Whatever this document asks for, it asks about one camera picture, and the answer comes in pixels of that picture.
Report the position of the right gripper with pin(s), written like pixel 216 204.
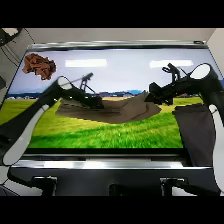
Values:
pixel 161 93

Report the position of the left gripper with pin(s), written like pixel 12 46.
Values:
pixel 92 101

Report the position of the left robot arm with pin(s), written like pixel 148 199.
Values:
pixel 23 131

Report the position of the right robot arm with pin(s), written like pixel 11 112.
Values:
pixel 213 86

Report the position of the dark grey garment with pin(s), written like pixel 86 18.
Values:
pixel 196 133

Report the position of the rust brown garment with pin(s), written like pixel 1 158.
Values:
pixel 39 65

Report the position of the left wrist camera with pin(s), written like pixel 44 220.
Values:
pixel 86 79

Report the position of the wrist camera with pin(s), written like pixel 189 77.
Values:
pixel 173 72
pixel 86 79

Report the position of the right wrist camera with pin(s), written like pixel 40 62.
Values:
pixel 173 72

